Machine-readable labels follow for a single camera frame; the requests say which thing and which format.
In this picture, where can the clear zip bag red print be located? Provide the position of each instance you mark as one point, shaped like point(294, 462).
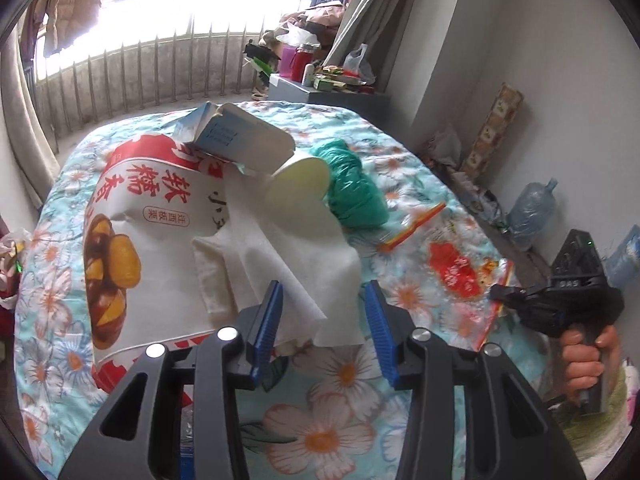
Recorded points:
point(455, 270)

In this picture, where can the white plastic bag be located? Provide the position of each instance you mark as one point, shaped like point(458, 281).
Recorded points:
point(359, 65)

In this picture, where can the red white chestnut bag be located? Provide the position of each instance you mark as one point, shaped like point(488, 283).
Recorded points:
point(140, 220)

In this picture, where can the small white bottle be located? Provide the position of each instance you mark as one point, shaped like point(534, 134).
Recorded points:
point(309, 76)

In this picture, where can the grey cabinet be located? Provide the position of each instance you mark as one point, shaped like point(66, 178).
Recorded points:
point(350, 102)

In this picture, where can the blue plastic package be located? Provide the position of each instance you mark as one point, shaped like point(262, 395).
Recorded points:
point(625, 257)

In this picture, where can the pile of small boxes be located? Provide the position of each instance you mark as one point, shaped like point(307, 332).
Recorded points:
point(342, 80)

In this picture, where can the green plastic bag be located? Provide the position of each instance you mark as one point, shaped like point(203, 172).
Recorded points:
point(355, 185)

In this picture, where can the translucent plastic bag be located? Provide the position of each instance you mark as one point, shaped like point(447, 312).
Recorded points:
point(446, 147)

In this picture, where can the red bottle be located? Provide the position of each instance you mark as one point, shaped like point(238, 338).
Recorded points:
point(301, 65)

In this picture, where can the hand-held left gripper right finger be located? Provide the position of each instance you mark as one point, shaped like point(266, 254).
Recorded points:
point(382, 340)

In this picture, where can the grey curtain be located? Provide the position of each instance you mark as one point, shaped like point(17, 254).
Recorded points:
point(370, 15)

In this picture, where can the large water jug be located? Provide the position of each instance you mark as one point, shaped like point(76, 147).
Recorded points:
point(532, 215)

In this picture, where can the white tissue paper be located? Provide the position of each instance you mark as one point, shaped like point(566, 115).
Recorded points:
point(280, 255)

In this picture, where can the beige curtain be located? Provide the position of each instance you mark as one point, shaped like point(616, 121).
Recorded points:
point(25, 125)

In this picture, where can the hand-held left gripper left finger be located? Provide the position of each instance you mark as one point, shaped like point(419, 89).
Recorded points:
point(265, 330)

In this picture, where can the person's right hand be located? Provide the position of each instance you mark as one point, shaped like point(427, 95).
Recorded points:
point(582, 360)

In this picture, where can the floral turquoise blanket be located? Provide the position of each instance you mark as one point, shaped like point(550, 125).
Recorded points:
point(345, 375)

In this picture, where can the white green fluffy rug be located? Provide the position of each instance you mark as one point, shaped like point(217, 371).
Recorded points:
point(590, 435)

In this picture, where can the metal balcony railing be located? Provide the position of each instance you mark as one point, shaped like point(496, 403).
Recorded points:
point(150, 70)

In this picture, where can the long patterned box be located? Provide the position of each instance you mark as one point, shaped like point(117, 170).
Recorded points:
point(492, 130)

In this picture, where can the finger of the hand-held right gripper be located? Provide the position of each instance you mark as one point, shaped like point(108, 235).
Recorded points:
point(507, 294)

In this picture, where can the white blue paper carton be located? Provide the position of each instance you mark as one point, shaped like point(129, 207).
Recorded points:
point(240, 132)

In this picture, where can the beige puffer jacket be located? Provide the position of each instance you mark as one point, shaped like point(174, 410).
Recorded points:
point(65, 5)

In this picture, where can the paper cup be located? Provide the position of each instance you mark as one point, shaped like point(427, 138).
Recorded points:
point(300, 180)

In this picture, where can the pink bottle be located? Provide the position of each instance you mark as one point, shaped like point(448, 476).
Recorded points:
point(287, 62)

